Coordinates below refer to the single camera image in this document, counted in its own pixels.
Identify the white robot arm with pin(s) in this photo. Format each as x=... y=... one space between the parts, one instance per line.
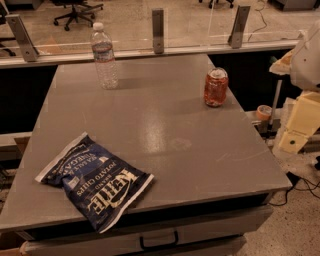
x=302 y=64

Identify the right metal glass bracket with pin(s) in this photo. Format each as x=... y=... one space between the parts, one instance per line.
x=236 y=37

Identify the black office chair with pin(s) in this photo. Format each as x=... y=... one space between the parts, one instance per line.
x=80 y=9

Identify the middle metal glass bracket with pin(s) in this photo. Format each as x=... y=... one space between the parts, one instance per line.
x=158 y=30

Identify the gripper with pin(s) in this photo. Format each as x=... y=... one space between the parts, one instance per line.
x=307 y=65

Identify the clear plastic water bottle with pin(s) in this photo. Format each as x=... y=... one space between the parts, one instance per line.
x=102 y=48

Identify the metal glass bracket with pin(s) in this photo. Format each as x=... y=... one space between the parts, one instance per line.
x=27 y=48
x=236 y=37
x=158 y=30

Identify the red coke can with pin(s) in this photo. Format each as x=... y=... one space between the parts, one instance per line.
x=216 y=84

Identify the grey drawer with black handle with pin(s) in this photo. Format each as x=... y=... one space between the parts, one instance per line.
x=219 y=234

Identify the grey vertical metal post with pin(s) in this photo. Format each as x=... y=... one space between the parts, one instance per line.
x=274 y=106

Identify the blue kettle chips bag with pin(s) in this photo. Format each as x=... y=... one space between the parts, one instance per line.
x=98 y=183

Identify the left metal glass bracket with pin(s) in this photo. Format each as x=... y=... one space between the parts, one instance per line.
x=27 y=48

